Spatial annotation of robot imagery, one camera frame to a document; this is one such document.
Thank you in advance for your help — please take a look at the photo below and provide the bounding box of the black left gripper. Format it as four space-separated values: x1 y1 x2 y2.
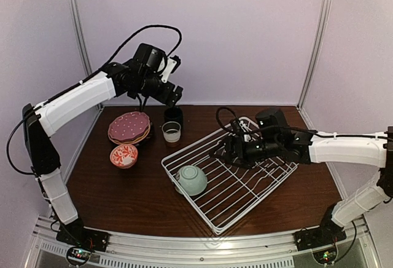
131 71 182 106

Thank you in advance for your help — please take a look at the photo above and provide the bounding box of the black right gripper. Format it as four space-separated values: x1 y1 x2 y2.
210 133 282 168

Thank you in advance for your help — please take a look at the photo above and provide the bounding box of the dark green mug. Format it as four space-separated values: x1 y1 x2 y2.
163 106 184 128

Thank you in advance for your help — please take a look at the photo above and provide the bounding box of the white brown cup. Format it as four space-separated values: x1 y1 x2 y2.
161 121 181 147

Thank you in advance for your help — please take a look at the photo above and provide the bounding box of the pale green bowl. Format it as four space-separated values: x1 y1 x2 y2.
175 165 208 196

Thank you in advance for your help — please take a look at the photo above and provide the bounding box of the yellow dotted plate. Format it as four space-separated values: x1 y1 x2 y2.
108 126 151 145

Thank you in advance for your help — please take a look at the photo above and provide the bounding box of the pink white floral bowl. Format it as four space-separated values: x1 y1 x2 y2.
110 144 138 169

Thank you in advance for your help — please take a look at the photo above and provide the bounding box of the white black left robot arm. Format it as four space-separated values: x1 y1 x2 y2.
23 44 183 246

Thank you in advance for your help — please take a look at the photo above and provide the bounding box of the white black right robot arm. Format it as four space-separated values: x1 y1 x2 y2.
221 108 392 245

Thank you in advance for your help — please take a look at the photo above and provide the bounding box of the right circuit board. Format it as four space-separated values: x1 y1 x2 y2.
313 248 338 265

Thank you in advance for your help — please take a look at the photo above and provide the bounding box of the circuit board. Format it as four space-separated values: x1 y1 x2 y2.
66 246 92 266
313 248 338 265

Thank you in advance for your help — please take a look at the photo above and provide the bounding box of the left circuit board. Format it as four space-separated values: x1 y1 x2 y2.
66 246 92 266

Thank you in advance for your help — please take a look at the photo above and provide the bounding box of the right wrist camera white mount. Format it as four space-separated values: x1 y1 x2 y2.
230 119 252 142

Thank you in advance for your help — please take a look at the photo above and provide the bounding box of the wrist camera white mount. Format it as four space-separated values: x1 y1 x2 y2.
230 119 252 142
158 55 181 83

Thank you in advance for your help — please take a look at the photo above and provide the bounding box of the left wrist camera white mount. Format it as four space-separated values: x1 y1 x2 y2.
158 55 181 83

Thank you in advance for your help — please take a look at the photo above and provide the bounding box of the white wire dish rack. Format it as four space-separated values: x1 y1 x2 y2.
161 128 298 235

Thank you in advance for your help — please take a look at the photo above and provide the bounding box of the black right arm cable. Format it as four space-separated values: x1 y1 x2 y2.
216 106 246 133

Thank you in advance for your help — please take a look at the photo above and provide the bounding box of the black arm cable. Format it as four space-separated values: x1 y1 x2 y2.
216 106 246 133
6 25 182 176

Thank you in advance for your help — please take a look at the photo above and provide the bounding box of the front aluminium rail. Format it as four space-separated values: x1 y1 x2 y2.
22 216 382 267

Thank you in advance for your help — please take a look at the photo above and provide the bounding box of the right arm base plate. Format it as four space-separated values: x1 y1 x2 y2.
294 227 347 251

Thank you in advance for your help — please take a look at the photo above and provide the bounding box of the left aluminium frame post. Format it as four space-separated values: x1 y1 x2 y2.
63 0 103 111

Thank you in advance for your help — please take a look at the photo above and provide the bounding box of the aluminium frame post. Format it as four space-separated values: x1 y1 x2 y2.
63 0 103 111
297 0 332 110

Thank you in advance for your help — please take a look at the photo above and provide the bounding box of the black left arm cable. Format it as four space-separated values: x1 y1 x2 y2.
6 25 182 176

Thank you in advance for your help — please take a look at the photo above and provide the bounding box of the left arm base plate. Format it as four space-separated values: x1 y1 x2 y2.
56 224 109 252

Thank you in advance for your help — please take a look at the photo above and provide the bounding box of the right aluminium frame post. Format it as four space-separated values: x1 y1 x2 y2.
297 0 332 110

